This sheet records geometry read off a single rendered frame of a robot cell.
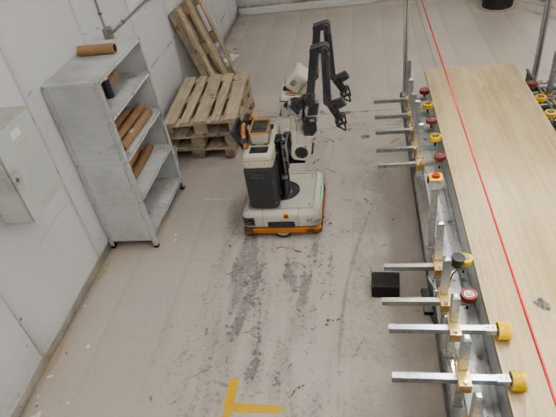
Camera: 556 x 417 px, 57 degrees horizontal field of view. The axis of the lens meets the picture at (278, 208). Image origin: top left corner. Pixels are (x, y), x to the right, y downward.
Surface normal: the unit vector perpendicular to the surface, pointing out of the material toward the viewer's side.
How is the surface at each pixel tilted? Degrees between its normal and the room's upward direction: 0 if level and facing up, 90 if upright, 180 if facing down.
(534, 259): 0
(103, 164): 90
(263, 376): 0
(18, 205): 90
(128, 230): 90
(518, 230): 0
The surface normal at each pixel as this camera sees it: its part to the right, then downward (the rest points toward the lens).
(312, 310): -0.13, -0.78
